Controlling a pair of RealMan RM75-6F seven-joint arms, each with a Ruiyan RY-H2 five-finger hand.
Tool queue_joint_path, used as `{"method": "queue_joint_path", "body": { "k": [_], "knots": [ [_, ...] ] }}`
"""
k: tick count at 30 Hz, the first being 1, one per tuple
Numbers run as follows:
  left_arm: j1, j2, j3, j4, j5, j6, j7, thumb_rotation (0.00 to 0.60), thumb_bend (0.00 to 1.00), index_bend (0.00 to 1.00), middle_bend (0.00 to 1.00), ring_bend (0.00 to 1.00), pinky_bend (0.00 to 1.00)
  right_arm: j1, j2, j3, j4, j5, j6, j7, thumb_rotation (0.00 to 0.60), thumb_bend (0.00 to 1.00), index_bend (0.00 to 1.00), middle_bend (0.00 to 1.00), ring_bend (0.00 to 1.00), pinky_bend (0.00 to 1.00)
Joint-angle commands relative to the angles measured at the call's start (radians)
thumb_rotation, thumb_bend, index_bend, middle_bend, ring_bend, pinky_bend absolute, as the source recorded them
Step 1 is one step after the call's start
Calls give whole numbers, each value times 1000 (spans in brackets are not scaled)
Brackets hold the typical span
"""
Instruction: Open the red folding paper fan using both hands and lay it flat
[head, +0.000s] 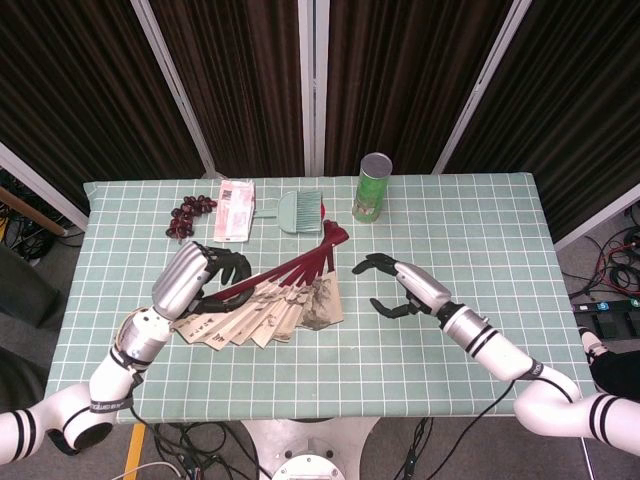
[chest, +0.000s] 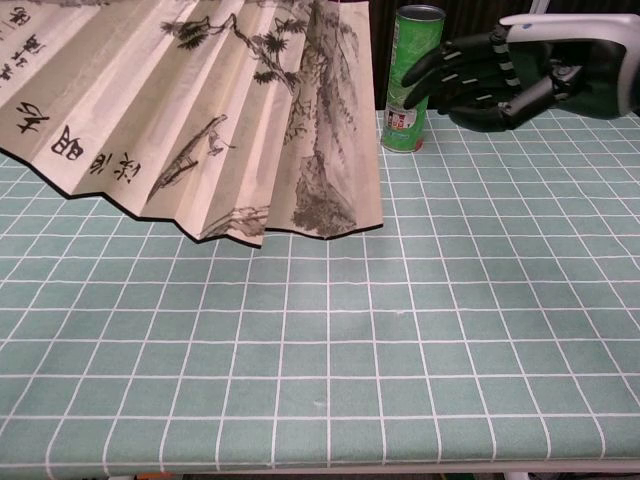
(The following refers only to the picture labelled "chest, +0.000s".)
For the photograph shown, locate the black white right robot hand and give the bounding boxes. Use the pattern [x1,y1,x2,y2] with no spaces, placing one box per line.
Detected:
[401,12,640,133]

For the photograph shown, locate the painted paper folding fan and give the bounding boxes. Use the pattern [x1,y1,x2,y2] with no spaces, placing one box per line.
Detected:
[0,0,385,248]

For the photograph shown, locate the white table frame bar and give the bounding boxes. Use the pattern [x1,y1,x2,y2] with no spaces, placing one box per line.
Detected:
[108,458,640,480]

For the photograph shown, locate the green cylindrical chip can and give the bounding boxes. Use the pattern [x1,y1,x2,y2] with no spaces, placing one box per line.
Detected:
[380,4,447,153]

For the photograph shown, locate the green checked tablecloth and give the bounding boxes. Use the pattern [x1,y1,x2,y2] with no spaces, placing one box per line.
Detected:
[0,108,640,477]

